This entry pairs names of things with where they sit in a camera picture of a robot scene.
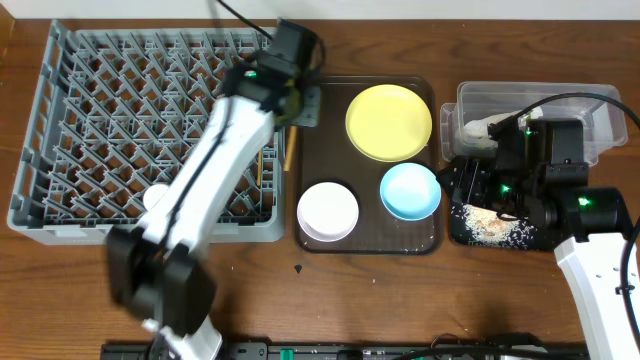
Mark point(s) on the light blue bowl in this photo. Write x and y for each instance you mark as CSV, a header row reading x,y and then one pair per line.
x,y
410,192

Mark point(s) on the dark brown serving tray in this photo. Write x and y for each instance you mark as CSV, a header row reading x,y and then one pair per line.
x,y
327,155

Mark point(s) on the clear plastic bin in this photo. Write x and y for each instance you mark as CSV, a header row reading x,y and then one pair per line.
x,y
604,124

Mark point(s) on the grey dishwasher rack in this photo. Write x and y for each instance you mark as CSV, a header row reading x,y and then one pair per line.
x,y
114,113

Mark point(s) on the black equipment rail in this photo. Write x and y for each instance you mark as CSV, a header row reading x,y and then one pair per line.
x,y
263,351

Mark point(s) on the yellow plate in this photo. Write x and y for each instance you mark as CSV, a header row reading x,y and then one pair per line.
x,y
388,123

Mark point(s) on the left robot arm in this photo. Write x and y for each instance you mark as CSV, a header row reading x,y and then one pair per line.
x,y
155,269

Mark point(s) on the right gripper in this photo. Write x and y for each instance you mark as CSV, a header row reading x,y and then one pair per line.
x,y
469,181

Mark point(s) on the white pink bowl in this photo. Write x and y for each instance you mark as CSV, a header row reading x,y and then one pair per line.
x,y
327,212

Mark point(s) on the rice food waste pile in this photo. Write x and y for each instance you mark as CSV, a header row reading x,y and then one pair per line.
x,y
474,226

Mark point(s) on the white paper cup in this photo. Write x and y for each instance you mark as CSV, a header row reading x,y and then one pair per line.
x,y
153,194

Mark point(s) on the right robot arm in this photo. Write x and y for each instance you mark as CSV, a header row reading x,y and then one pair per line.
x,y
539,175

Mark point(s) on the black waste tray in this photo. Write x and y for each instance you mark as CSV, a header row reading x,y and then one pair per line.
x,y
544,240

